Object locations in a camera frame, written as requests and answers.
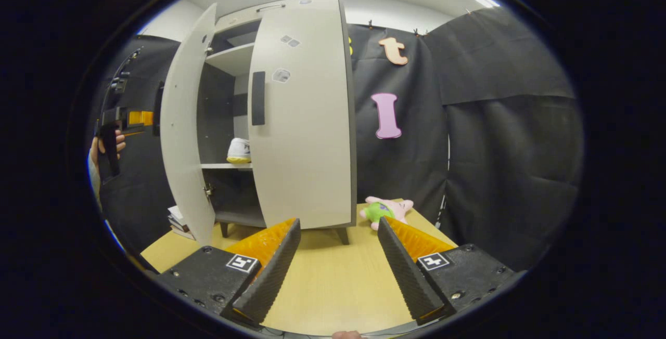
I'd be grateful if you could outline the black backdrop cloth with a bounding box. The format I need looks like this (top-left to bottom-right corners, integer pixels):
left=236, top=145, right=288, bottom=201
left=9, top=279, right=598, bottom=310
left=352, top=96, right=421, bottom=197
left=346, top=6, right=584, bottom=272
left=88, top=35, right=180, bottom=254

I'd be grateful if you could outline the white shoe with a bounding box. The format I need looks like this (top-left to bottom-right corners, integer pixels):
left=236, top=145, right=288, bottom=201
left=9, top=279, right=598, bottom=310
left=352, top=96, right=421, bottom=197
left=227, top=138, right=252, bottom=164

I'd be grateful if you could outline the stack of books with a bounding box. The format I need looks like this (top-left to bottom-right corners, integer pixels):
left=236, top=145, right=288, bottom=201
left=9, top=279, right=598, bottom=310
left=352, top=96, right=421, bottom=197
left=166, top=205, right=197, bottom=241

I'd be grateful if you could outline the green pink plush toy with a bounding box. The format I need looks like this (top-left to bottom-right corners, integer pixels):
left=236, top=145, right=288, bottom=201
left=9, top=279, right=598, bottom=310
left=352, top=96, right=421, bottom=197
left=359, top=196, right=414, bottom=231

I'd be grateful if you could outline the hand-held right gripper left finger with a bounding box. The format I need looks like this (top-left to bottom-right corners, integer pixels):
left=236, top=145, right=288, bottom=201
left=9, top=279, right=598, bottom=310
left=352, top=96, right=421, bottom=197
left=156, top=218, right=302, bottom=325

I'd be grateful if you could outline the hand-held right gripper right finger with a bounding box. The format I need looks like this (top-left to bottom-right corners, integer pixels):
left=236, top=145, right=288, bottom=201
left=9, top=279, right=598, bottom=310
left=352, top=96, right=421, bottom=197
left=377, top=216, right=526, bottom=325

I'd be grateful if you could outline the black door handle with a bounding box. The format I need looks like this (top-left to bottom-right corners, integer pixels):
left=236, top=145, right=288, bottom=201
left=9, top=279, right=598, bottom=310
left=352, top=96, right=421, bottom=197
left=252, top=71, right=266, bottom=126

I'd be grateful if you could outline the white grey shoe cabinet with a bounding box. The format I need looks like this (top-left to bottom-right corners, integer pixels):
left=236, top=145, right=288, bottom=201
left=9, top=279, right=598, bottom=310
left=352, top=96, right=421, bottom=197
left=198, top=0, right=358, bottom=246

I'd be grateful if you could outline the white cabinet door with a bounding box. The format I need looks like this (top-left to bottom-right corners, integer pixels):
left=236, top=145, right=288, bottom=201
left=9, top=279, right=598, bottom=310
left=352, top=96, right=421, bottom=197
left=160, top=3, right=218, bottom=247
left=248, top=0, right=354, bottom=229

